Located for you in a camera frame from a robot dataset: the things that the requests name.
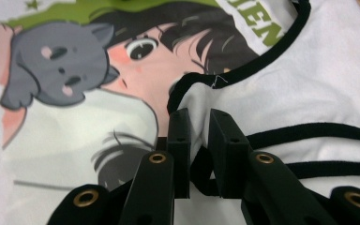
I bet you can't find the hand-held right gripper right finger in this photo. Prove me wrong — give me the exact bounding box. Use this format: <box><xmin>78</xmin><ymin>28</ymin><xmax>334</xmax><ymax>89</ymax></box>
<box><xmin>208</xmin><ymin>108</ymin><xmax>254</xmax><ymax>200</ymax></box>

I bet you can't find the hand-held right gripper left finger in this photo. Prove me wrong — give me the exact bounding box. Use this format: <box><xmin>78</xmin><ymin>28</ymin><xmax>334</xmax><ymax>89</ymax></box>
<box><xmin>167</xmin><ymin>108</ymin><xmax>191</xmax><ymax>200</ymax></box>

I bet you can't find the white cartoon print t-shirt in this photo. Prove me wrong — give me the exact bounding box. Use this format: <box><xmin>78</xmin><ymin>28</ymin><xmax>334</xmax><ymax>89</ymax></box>
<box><xmin>0</xmin><ymin>0</ymin><xmax>360</xmax><ymax>225</ymax></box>

